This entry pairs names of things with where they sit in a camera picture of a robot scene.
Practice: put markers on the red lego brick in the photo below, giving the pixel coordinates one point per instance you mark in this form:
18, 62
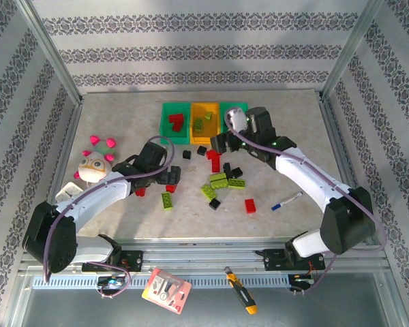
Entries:
249, 206
170, 188
140, 192

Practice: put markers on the yellow plastic bin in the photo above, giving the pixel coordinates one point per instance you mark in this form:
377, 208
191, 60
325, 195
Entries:
204, 138

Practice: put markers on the black square lego brick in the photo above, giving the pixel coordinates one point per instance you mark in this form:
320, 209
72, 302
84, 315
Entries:
201, 150
214, 203
186, 154
227, 167
237, 172
229, 175

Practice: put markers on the red L-shaped lego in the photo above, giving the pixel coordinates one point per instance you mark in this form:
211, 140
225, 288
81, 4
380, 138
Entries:
215, 165
177, 119

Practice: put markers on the green plastic bin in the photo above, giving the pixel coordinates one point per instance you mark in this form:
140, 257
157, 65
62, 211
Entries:
240, 104
174, 139

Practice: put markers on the small lime green lego brick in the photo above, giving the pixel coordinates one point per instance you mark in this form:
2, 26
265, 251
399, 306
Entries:
208, 116

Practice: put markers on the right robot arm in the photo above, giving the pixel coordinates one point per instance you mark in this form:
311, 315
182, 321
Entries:
310, 180

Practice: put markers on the white marker blue cap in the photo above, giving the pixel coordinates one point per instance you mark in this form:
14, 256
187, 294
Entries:
286, 201

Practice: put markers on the white plush toy pink spikes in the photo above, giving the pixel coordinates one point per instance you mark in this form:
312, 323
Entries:
92, 167

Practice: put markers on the white square alarm clock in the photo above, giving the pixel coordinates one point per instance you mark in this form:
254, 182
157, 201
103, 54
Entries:
66, 194

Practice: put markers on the red blister pack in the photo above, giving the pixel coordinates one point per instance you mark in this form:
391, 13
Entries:
167, 291

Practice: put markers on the small electronics board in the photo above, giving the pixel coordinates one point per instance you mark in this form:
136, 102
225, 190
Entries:
301, 280
110, 282

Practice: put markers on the yellow black utility knife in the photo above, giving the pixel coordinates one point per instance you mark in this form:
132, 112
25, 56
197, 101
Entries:
242, 293

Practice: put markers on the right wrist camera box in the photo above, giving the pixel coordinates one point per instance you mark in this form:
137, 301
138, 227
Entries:
239, 121

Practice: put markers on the aluminium side rail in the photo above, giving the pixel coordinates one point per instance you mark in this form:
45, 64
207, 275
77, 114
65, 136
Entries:
67, 143
335, 136

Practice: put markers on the aluminium frame rail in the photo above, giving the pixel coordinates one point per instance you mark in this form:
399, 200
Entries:
197, 253

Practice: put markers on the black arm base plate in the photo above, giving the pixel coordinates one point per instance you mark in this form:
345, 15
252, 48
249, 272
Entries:
272, 260
136, 260

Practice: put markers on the aluminium frame post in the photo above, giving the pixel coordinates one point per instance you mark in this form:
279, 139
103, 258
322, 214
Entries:
54, 58
351, 51

